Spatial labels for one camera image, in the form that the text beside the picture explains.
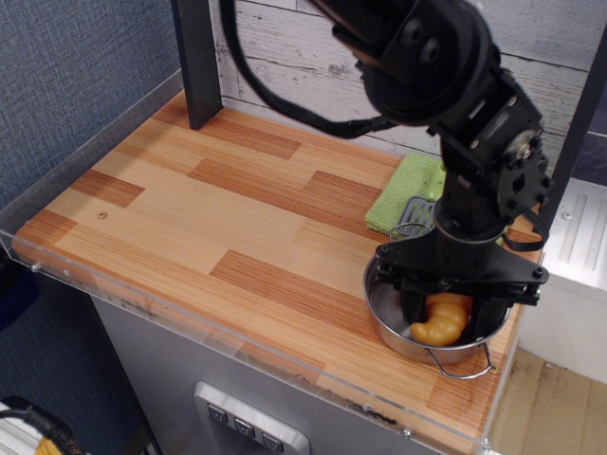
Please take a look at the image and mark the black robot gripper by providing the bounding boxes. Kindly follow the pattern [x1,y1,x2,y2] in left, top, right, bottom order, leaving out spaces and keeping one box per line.
[376,228,549,341]

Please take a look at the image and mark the orange plastic toy croissant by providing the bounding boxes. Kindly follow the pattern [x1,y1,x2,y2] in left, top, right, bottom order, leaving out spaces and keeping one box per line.
[411,293,473,347]

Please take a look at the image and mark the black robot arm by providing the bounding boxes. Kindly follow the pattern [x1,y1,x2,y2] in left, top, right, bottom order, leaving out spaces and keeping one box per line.
[319,1,552,338]

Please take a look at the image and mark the stainless steel pot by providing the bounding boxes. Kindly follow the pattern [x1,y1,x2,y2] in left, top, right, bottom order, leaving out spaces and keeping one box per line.
[363,231,511,380]

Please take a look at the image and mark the green folded cloth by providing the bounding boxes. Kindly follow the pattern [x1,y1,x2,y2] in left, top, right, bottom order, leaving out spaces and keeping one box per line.
[365,153,446,235]

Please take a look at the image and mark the silver dispenser button panel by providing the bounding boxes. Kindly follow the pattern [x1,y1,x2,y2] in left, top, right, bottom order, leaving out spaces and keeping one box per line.
[193,381,311,455]

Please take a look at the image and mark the grey toy fridge cabinet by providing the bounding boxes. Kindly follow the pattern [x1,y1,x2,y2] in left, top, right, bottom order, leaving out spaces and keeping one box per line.
[94,300,479,454]

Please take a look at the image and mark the yellow black object bottom left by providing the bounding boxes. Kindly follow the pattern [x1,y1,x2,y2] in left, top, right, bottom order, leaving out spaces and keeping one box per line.
[1,396,87,454]

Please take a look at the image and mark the green handled grey spatula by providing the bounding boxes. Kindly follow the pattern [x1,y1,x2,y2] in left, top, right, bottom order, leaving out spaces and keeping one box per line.
[393,163,446,237]

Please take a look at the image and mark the white aluminium side frame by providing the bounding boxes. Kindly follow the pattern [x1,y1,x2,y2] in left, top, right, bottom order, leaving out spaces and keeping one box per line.
[519,178,606,383]

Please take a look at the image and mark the black vertical post right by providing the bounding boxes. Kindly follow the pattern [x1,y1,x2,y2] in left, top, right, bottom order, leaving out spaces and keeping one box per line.
[539,28,606,229]

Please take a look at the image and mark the black vertical post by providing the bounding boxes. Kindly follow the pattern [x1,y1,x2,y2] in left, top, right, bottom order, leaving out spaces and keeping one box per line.
[539,28,606,229]
[171,0,223,130]

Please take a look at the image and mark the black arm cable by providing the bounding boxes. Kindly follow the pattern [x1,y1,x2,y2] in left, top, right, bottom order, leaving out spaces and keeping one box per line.
[218,0,395,140]

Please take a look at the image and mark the black vertical post left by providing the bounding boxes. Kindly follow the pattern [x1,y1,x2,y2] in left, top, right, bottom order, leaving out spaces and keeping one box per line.
[171,0,223,130]

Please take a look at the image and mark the clear acrylic guard rail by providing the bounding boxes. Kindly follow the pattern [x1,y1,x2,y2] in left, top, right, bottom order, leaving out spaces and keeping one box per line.
[0,68,545,455]

